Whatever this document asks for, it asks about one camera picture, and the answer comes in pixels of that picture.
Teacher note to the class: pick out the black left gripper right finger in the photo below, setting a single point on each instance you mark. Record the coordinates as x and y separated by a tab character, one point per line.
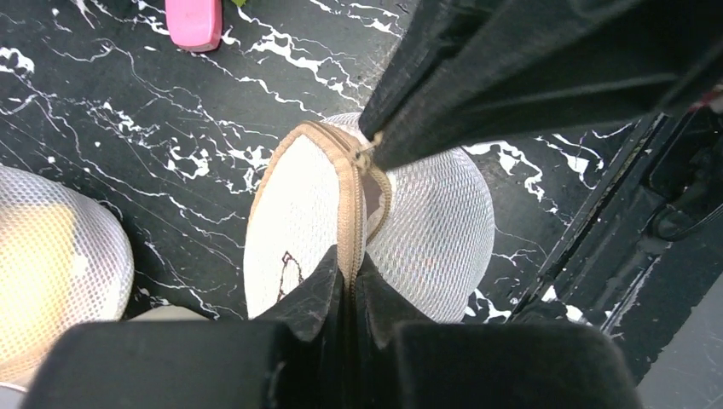
406	360

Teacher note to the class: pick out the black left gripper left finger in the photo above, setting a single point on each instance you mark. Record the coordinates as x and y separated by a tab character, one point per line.
289	357

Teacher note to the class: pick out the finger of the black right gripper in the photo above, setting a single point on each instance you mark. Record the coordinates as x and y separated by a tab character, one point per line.
629	59
471	71

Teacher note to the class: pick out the beige-trimmed white mesh laundry bag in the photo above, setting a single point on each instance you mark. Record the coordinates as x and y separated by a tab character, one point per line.
428	226

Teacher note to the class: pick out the blue-trimmed white mesh laundry bag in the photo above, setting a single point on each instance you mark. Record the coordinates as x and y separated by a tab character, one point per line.
65	260

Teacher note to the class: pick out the cream plastic laundry basket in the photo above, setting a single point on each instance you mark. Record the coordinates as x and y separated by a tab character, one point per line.
96	357

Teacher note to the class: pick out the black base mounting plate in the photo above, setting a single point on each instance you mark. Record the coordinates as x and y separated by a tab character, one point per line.
652	250

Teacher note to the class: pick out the pink block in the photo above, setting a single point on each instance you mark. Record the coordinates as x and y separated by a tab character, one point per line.
194	25

